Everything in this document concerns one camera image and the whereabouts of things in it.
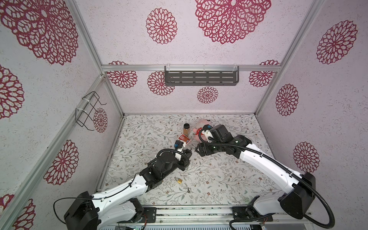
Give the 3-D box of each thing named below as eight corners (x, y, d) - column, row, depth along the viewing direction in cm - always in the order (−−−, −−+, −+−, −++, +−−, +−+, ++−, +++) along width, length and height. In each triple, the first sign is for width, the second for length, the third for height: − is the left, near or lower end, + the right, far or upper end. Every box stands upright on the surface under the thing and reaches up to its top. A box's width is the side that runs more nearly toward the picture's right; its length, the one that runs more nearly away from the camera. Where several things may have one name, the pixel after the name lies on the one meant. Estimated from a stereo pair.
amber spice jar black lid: (183, 136, 108) (183, 128, 100) (183, 131, 111) (183, 122, 104) (189, 136, 108) (190, 128, 100) (189, 131, 111) (189, 122, 104)
